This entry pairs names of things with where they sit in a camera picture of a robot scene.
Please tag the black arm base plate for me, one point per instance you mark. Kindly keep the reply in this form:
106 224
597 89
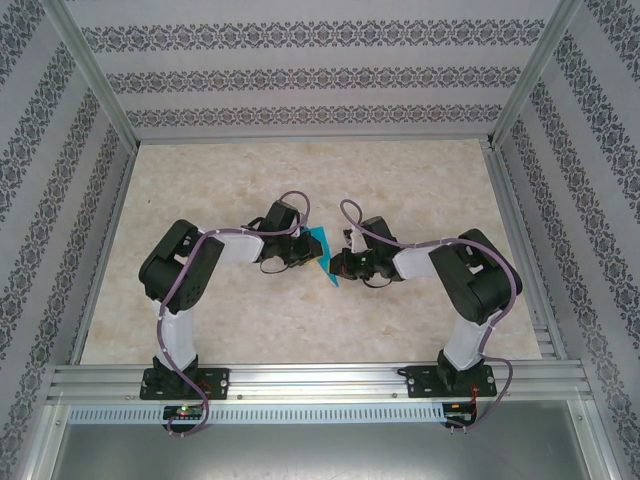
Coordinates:
417 382
217 382

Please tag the grey metal sheet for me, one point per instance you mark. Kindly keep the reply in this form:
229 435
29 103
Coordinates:
320 455

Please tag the aluminium frame post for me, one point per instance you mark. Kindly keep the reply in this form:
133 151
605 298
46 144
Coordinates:
91 70
535 70

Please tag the teal cloth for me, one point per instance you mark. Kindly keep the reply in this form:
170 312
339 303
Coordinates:
327 270

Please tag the small circuit board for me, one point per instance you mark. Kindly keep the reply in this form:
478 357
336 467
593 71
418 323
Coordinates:
457 410
182 411

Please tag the wide aluminium mounting rail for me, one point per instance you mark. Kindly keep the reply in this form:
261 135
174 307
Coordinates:
310 380

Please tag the aluminium table edge rail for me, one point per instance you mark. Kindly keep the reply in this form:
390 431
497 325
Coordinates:
114 210
512 210
310 139

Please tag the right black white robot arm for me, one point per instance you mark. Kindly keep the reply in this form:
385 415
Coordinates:
475 280

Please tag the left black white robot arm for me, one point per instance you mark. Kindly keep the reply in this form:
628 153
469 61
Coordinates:
175 270

